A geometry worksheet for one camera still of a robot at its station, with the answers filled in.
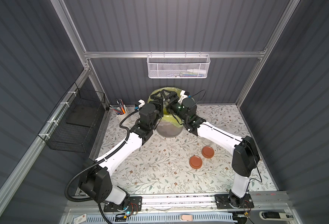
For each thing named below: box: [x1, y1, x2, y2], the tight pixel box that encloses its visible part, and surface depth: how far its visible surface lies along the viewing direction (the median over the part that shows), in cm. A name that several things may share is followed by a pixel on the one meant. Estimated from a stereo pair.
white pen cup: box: [115, 106, 130, 122], surface depth 107 cm
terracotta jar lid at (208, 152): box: [201, 146, 215, 159], surface depth 93 cm
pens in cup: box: [109, 98, 127, 115], surface depth 107 cm
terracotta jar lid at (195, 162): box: [189, 155, 203, 170], surface depth 90 cm
